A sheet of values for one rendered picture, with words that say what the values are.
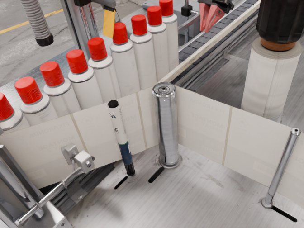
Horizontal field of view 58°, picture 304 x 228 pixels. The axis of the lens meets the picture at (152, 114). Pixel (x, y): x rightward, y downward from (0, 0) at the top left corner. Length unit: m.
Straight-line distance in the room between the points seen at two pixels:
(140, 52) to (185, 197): 0.33
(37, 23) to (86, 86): 0.15
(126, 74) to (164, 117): 0.21
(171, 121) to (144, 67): 0.23
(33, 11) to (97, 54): 0.14
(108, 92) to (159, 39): 0.18
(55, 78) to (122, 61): 0.16
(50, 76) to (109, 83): 0.13
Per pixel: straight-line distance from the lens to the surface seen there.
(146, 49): 0.63
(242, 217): 0.51
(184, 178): 0.54
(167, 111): 0.44
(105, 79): 0.57
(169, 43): 0.71
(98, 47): 0.54
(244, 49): 0.99
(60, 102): 0.53
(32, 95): 0.49
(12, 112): 0.50
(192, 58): 0.78
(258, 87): 0.56
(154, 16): 0.64
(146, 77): 0.67
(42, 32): 0.59
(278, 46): 0.52
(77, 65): 0.52
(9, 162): 0.44
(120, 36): 0.59
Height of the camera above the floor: 1.34
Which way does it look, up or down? 44 degrees down
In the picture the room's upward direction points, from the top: 8 degrees counter-clockwise
